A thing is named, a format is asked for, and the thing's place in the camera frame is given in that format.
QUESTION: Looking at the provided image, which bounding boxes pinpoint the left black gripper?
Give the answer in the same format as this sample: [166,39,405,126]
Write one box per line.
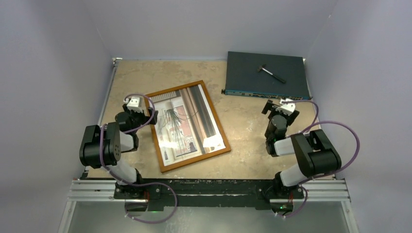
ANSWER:
[123,103,157,134]

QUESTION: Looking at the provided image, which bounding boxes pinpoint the glossy photo print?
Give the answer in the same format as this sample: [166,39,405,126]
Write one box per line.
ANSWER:
[148,84,226,167]

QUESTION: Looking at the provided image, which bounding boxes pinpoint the orange wooden picture frame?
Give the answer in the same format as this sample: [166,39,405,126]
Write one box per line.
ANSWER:
[144,80,232,173]

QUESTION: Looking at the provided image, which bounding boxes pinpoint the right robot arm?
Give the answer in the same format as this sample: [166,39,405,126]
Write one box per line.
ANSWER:
[262,99,342,198]

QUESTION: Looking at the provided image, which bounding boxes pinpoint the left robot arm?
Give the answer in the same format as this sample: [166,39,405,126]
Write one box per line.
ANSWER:
[79,104,158,199]

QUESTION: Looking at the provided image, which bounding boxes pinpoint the small black hammer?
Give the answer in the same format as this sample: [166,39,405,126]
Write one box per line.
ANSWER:
[257,64,287,84]

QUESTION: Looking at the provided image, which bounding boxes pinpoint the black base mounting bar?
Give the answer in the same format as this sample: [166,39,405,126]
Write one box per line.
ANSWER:
[114,178,304,211]

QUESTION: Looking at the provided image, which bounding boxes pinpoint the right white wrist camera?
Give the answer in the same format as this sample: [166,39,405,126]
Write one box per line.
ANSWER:
[276,99,296,116]

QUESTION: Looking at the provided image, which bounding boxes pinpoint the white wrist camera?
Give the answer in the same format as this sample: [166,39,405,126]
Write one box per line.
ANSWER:
[276,99,296,116]
[124,96,143,113]

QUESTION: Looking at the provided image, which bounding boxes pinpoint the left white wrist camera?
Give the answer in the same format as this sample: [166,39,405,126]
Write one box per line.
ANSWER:
[124,96,143,113]

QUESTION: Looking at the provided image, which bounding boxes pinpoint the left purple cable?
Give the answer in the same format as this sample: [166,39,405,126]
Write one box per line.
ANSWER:
[99,94,178,225]

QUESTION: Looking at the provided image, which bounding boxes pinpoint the dark network switch box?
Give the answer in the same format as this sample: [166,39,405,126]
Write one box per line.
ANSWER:
[222,51,311,100]

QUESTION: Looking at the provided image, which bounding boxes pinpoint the aluminium rail frame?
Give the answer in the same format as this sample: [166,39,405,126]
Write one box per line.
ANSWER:
[61,60,359,233]

